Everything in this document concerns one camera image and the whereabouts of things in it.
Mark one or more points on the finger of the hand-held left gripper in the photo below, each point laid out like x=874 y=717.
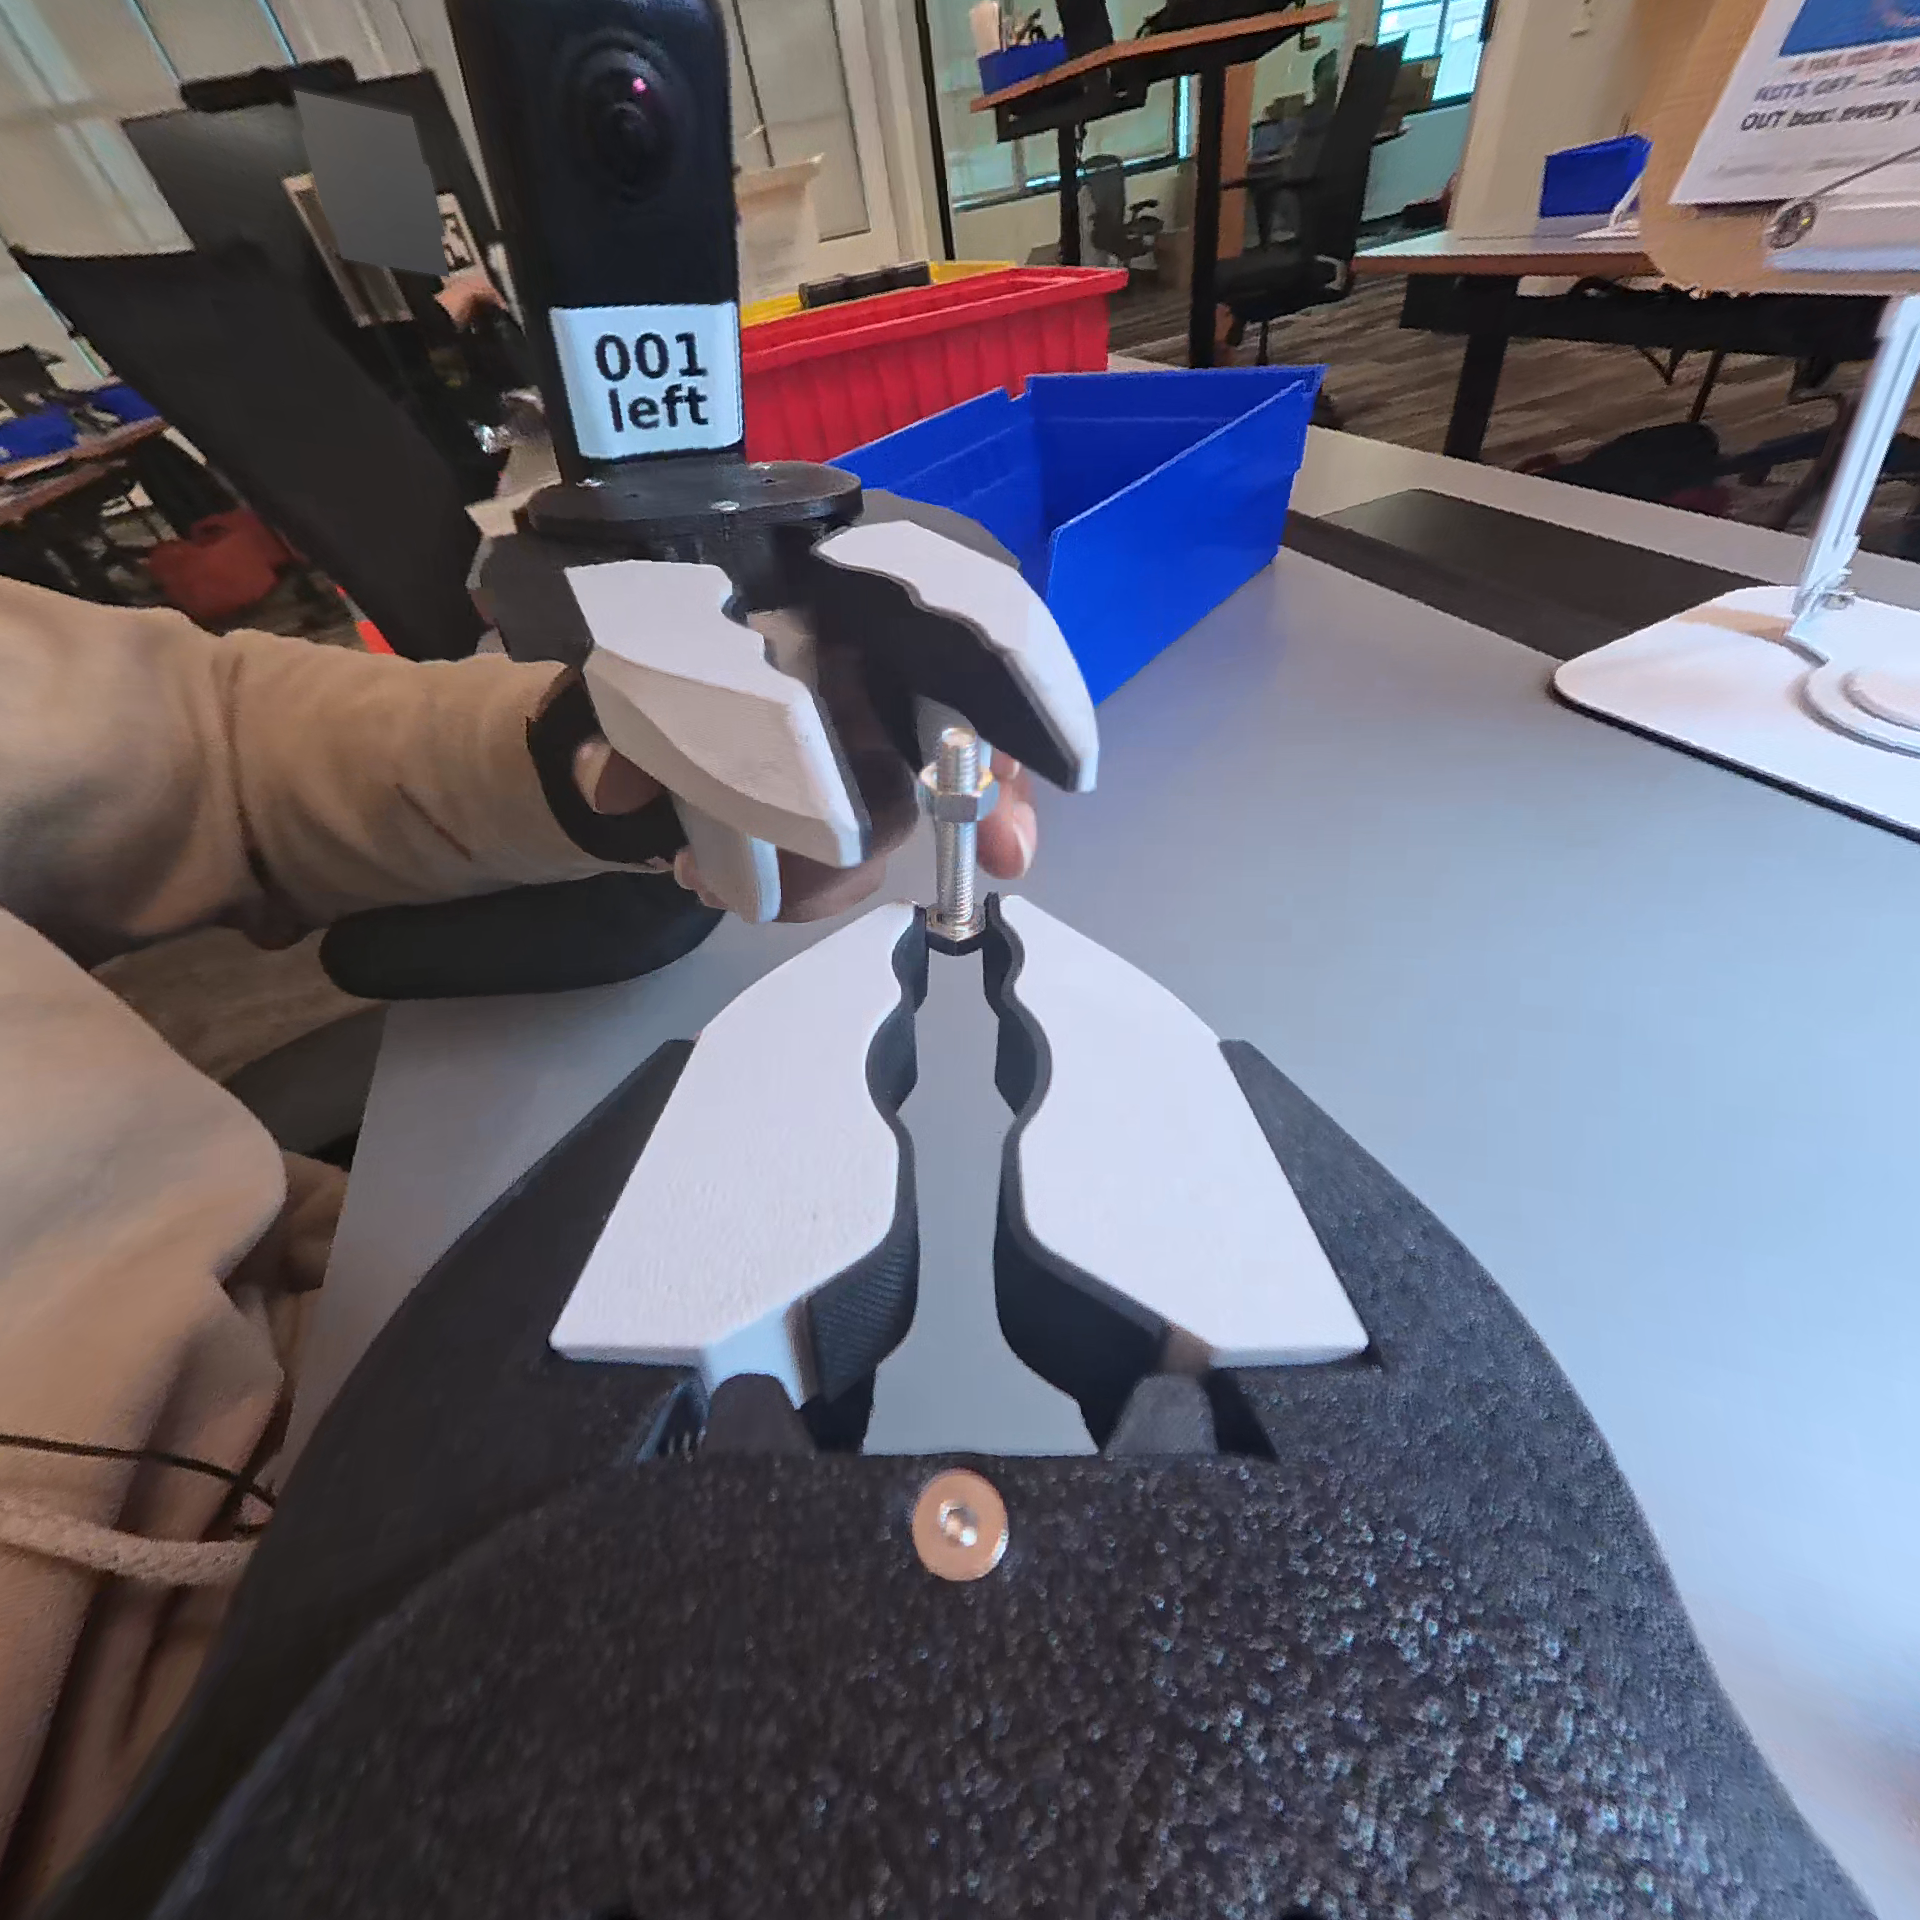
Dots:
x=977 y=615
x=720 y=708

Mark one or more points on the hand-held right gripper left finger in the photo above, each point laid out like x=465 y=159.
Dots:
x=737 y=1188

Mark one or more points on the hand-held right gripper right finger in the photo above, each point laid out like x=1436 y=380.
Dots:
x=1188 y=1188

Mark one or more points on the small hex nut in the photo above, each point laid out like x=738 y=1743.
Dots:
x=956 y=787

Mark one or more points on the blue plastic bin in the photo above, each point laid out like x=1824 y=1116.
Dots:
x=1172 y=496

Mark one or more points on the silver threaded bolt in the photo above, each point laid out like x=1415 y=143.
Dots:
x=956 y=872

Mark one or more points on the white tablet stand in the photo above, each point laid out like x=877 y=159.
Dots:
x=1741 y=708

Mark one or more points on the person's left forearm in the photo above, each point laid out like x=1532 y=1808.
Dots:
x=270 y=767

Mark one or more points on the person's left hand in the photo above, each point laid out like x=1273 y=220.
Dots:
x=855 y=893

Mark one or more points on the red plastic bin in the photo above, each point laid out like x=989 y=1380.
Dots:
x=930 y=361

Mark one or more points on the yellow plastic bin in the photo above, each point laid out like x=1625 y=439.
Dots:
x=871 y=286

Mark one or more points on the black chair armrest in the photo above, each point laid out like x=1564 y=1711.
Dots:
x=510 y=939

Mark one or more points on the black computer monitor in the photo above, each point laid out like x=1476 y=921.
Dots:
x=228 y=165

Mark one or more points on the small blue bin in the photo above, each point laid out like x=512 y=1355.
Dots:
x=1024 y=64
x=1593 y=180

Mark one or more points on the red bag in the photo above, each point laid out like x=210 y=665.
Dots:
x=228 y=572

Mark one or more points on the wooden standing desk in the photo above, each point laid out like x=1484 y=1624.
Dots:
x=1172 y=46

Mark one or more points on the person's beige hoodie torso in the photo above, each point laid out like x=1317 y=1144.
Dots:
x=122 y=1260

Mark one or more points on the white instruction sheet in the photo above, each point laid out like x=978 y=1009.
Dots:
x=1831 y=92

